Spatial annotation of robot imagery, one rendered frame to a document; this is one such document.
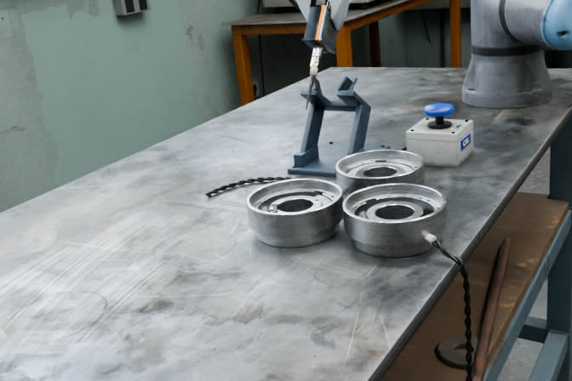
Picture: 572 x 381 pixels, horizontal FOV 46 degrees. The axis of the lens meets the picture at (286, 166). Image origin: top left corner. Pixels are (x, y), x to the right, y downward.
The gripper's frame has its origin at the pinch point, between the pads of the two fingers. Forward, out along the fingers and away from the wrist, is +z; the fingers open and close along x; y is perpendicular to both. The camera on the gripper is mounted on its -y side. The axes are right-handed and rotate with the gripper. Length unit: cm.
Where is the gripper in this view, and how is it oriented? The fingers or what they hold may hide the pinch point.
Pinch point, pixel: (323, 21)
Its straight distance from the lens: 90.9
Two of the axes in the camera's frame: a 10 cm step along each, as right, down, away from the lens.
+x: -8.6, -0.8, 5.1
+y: 5.1, -3.3, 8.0
